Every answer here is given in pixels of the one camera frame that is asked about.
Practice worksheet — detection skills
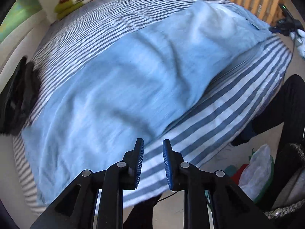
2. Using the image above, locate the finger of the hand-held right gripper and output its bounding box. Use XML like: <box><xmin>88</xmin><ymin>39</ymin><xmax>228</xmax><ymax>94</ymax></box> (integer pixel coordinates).
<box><xmin>269</xmin><ymin>26</ymin><xmax>287</xmax><ymax>34</ymax></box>

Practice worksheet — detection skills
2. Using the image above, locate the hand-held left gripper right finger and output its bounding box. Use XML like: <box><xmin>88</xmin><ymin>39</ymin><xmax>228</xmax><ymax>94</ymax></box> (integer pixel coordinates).
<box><xmin>162</xmin><ymin>139</ymin><xmax>274</xmax><ymax>229</ymax></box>

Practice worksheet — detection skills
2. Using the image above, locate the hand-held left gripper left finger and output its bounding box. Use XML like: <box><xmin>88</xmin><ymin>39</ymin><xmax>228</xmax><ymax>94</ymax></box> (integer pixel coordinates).
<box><xmin>30</xmin><ymin>138</ymin><xmax>145</xmax><ymax>229</ymax></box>

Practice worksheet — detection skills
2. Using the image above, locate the person's right hand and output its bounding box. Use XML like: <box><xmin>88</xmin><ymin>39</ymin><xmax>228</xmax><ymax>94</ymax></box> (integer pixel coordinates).
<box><xmin>289</xmin><ymin>28</ymin><xmax>305</xmax><ymax>61</ymax></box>

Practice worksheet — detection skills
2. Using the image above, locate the blue white striped quilt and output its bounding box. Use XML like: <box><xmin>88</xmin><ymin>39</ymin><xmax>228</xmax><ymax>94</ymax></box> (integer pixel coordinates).
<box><xmin>13</xmin><ymin>0</ymin><xmax>292</xmax><ymax>214</ymax></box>

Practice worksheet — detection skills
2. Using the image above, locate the red cloth item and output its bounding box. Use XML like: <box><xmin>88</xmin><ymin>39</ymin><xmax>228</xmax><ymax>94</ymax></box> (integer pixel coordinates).
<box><xmin>229</xmin><ymin>164</ymin><xmax>249</xmax><ymax>185</ymax></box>

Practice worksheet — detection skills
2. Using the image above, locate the person's black trouser leg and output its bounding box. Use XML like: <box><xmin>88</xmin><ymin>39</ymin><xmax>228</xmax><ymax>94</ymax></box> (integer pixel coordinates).
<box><xmin>231</xmin><ymin>74</ymin><xmax>305</xmax><ymax>147</ymax></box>

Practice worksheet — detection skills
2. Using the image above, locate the white plastic bag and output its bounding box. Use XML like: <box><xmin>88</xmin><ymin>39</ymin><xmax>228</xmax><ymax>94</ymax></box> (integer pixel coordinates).
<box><xmin>238</xmin><ymin>144</ymin><xmax>275</xmax><ymax>201</ymax></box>

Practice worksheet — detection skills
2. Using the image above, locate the black fur trimmed jacket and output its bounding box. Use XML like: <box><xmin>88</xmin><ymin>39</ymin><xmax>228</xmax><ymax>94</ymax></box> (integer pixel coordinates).
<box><xmin>262</xmin><ymin>114</ymin><xmax>305</xmax><ymax>220</ymax></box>

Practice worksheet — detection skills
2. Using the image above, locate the thin black floor cable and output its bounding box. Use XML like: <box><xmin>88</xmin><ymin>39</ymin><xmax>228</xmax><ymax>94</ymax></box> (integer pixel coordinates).
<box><xmin>155</xmin><ymin>192</ymin><xmax>175</xmax><ymax>204</ymax></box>

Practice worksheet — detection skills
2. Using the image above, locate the landscape wall tapestry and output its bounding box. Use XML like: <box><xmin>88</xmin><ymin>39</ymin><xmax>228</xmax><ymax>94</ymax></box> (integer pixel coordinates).
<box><xmin>0</xmin><ymin>0</ymin><xmax>43</xmax><ymax>44</ymax></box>

